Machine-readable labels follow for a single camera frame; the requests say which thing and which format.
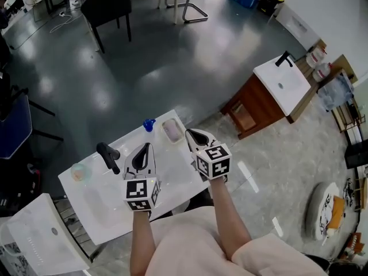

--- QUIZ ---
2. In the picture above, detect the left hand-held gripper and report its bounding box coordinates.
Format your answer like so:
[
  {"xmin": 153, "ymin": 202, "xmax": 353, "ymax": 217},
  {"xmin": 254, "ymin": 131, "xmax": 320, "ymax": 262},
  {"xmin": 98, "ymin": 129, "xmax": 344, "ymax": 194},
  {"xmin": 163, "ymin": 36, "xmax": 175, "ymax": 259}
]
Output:
[{"xmin": 122, "ymin": 142, "xmax": 162, "ymax": 212}]

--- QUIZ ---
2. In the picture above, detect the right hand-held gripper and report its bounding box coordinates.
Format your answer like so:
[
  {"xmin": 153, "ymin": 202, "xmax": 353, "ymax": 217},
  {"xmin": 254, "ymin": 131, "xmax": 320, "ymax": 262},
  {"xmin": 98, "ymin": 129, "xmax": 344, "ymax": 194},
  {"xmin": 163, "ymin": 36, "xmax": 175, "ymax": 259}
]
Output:
[{"xmin": 185, "ymin": 128, "xmax": 232, "ymax": 183}]

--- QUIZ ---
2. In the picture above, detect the clear soap dish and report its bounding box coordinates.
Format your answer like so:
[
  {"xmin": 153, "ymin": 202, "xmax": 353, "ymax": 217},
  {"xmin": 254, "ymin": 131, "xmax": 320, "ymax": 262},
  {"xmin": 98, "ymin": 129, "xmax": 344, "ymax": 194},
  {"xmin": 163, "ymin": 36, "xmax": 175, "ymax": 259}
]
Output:
[{"xmin": 160, "ymin": 117, "xmax": 185, "ymax": 145}]

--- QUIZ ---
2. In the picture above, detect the person's left forearm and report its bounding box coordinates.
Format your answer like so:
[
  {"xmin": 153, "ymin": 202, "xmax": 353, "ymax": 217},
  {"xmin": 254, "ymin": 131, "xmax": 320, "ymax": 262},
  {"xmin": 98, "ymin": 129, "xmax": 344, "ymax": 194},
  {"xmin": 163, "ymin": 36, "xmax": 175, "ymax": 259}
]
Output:
[{"xmin": 129, "ymin": 210, "xmax": 158, "ymax": 276}]

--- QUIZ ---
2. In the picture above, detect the person's right forearm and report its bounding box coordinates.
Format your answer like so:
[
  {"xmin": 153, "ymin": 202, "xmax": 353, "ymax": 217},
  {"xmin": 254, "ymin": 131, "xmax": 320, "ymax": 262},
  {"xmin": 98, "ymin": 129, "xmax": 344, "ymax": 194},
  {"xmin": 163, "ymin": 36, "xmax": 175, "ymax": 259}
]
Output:
[{"xmin": 209, "ymin": 177, "xmax": 253, "ymax": 260}]

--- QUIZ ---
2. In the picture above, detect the large white sink basin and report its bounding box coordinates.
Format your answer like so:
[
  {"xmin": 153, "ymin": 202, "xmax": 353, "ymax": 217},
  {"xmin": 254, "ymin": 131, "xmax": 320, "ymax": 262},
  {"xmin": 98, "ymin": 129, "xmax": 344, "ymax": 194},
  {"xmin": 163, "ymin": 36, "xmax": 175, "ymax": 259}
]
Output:
[{"xmin": 57, "ymin": 109, "xmax": 216, "ymax": 246}]

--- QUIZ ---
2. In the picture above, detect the thick black faucet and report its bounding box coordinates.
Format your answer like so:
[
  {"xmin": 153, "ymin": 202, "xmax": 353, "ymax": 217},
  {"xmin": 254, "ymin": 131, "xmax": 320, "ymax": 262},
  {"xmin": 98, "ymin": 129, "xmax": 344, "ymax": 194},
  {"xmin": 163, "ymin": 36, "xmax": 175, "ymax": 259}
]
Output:
[{"xmin": 95, "ymin": 141, "xmax": 121, "ymax": 175}]

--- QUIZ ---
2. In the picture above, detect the clear bottle with blue pump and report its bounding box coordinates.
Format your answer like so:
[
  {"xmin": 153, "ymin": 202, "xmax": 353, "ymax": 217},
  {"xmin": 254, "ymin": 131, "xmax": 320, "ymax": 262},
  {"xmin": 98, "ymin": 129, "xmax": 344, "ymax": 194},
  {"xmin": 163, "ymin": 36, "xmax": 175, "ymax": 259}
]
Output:
[{"xmin": 142, "ymin": 118, "xmax": 158, "ymax": 137}]

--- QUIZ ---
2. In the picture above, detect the pale green translucent cup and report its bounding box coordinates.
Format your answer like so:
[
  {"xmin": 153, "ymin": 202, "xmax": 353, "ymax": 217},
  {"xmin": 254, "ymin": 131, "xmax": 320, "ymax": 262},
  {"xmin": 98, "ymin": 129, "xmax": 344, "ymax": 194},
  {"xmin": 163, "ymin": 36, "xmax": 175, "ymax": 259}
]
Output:
[{"xmin": 70, "ymin": 162, "xmax": 93, "ymax": 183}]

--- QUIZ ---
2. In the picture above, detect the dark grey sink cabinet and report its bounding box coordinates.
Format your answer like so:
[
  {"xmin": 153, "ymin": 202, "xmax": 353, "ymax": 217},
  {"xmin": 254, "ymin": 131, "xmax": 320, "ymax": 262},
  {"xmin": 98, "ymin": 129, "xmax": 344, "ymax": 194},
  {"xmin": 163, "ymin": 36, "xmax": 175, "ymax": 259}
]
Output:
[{"xmin": 149, "ymin": 187, "xmax": 215, "ymax": 223}]

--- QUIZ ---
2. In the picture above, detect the brown wooden vanity cabinet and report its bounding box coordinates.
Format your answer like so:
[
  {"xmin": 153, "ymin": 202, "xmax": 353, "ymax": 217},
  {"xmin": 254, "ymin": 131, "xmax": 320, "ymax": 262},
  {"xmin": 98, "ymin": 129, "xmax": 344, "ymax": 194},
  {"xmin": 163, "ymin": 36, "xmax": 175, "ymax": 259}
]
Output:
[{"xmin": 220, "ymin": 73, "xmax": 320, "ymax": 140}]

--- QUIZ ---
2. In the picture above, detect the person's beige clothing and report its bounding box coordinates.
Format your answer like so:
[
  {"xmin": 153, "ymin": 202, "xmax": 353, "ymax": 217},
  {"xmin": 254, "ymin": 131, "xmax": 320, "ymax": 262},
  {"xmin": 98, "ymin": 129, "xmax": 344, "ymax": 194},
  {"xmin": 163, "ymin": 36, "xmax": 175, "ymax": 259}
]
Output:
[{"xmin": 145, "ymin": 205, "xmax": 330, "ymax": 276}]

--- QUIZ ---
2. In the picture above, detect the small white sink basin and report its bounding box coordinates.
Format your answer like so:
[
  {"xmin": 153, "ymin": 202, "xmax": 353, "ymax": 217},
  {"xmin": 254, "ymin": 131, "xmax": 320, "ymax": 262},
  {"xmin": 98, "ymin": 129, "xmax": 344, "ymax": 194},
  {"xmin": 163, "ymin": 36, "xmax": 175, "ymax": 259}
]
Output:
[{"xmin": 252, "ymin": 55, "xmax": 312, "ymax": 117}]

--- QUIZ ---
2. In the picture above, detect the red and black appliance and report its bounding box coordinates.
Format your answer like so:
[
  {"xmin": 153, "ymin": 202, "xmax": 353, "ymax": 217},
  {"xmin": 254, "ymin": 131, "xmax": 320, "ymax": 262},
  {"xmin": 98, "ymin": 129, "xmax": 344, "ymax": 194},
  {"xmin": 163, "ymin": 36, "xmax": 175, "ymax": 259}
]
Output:
[{"xmin": 26, "ymin": 162, "xmax": 41, "ymax": 197}]

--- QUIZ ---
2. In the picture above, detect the slim black faucet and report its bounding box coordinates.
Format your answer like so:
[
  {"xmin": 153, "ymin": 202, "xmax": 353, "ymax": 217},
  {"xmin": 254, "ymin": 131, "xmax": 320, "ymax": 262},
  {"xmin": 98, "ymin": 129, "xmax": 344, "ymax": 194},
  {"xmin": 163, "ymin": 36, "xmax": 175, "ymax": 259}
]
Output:
[{"xmin": 274, "ymin": 50, "xmax": 294, "ymax": 68}]

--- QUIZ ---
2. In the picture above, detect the white square sink basin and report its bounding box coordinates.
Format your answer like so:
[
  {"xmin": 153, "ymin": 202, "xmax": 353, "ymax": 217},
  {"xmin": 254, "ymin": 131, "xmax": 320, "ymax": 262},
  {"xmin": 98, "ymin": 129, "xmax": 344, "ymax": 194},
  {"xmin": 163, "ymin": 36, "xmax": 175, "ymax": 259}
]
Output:
[{"xmin": 0, "ymin": 193, "xmax": 93, "ymax": 276}]

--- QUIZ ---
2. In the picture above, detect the wooden slatted platform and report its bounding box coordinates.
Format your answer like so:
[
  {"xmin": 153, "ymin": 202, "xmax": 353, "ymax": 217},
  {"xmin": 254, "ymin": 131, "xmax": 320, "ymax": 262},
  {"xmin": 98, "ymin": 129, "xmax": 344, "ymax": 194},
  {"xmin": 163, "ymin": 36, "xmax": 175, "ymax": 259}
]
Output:
[{"xmin": 293, "ymin": 55, "xmax": 344, "ymax": 97}]

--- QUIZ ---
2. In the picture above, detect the white patterned bean bag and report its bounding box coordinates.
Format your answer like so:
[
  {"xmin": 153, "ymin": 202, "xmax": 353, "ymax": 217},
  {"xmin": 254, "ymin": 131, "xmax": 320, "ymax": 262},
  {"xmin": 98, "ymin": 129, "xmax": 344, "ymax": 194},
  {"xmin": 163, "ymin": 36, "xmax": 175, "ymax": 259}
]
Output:
[{"xmin": 305, "ymin": 182, "xmax": 342, "ymax": 242}]

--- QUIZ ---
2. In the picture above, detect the blue padded chair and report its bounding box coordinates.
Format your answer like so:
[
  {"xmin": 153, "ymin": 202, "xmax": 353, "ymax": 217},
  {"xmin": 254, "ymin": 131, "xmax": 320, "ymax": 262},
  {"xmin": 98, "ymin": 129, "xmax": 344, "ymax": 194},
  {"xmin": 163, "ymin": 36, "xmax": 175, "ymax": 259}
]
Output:
[{"xmin": 0, "ymin": 87, "xmax": 64, "ymax": 161}]

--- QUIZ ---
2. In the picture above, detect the white jug with red label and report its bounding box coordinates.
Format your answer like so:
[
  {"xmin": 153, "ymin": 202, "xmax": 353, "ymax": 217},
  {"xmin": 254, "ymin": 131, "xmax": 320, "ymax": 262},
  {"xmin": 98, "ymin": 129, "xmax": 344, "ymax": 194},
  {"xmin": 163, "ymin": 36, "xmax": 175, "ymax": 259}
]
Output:
[
  {"xmin": 312, "ymin": 62, "xmax": 333, "ymax": 83},
  {"xmin": 305, "ymin": 45, "xmax": 328, "ymax": 68}
]

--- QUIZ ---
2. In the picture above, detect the plastic-wrapped panel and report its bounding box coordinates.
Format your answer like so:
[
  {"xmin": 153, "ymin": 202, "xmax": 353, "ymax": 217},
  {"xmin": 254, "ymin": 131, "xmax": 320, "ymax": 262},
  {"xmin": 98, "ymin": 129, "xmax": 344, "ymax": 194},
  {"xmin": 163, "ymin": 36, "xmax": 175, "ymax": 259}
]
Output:
[{"xmin": 317, "ymin": 72, "xmax": 355, "ymax": 112}]

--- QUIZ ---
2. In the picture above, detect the wooden shelf rack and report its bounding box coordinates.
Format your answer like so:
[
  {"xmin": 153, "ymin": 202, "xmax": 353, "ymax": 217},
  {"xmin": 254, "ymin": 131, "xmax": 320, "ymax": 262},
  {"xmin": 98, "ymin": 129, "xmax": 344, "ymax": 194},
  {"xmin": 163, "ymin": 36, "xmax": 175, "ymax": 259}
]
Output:
[{"xmin": 331, "ymin": 98, "xmax": 363, "ymax": 134}]

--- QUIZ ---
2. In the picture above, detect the orange cushion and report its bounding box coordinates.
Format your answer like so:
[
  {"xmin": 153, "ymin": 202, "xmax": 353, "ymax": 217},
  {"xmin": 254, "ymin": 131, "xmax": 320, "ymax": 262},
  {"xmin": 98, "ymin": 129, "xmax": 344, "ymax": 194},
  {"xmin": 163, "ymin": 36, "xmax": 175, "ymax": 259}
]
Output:
[{"xmin": 325, "ymin": 195, "xmax": 346, "ymax": 231}]

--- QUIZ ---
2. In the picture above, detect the black white patterned cloth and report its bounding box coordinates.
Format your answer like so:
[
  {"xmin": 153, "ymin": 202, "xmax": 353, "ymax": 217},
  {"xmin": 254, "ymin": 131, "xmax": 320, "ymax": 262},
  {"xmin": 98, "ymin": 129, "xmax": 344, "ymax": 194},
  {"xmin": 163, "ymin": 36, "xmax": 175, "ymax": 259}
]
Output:
[{"xmin": 342, "ymin": 178, "xmax": 356, "ymax": 207}]

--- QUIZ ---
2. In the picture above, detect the black flat panel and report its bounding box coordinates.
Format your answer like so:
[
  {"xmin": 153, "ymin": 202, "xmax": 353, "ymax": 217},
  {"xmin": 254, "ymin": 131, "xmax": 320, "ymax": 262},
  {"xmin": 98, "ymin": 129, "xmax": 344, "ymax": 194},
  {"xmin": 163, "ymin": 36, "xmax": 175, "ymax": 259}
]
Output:
[{"xmin": 344, "ymin": 139, "xmax": 368, "ymax": 170}]

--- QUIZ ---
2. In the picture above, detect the black bin with yellow lid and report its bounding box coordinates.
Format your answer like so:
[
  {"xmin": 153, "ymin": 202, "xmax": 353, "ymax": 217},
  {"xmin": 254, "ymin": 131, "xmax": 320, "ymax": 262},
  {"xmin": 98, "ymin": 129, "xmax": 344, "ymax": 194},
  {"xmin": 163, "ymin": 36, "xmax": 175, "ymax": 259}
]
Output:
[{"xmin": 256, "ymin": 0, "xmax": 285, "ymax": 17}]

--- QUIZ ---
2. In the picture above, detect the black white marbled slab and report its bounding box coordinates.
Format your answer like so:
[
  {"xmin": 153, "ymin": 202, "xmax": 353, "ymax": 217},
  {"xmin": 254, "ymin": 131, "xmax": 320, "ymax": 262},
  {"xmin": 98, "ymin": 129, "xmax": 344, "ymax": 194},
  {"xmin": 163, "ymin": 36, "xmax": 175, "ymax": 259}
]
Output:
[{"xmin": 0, "ymin": 241, "xmax": 31, "ymax": 276}]

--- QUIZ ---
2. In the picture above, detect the brown cardboard sheet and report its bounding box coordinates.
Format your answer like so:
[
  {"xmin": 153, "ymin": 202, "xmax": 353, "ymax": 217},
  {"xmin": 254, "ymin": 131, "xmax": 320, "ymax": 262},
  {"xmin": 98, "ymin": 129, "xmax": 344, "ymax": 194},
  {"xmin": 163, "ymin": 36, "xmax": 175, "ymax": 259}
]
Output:
[{"xmin": 330, "ymin": 53, "xmax": 359, "ymax": 83}]

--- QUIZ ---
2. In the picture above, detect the dark grey chair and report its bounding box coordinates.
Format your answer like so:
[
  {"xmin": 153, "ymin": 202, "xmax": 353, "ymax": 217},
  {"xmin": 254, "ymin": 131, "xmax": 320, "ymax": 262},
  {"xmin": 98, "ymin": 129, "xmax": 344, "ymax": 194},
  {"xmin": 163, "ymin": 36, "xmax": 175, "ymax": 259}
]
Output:
[{"xmin": 80, "ymin": 0, "xmax": 133, "ymax": 55}]

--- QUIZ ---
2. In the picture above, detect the metal wire rack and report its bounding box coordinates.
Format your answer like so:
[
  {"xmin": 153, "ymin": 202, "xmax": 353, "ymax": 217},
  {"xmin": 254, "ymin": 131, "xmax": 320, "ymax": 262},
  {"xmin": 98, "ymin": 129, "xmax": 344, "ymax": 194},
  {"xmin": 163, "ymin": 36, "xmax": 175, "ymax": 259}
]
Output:
[{"xmin": 52, "ymin": 197, "xmax": 106, "ymax": 263}]

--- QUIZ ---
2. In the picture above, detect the white power cable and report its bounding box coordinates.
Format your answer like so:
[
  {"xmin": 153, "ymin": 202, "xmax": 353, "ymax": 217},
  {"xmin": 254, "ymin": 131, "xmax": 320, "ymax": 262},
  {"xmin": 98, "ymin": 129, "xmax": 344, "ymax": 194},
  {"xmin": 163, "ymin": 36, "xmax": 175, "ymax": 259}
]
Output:
[{"xmin": 49, "ymin": 9, "xmax": 79, "ymax": 35}]

